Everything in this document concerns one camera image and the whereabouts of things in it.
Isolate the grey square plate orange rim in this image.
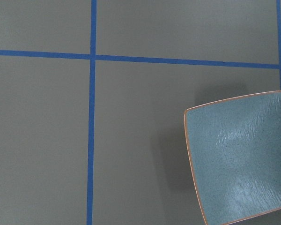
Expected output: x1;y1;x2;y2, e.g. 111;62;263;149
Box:
184;90;281;225

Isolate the brown paper table mat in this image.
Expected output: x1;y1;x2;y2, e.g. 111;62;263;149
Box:
0;0;281;225

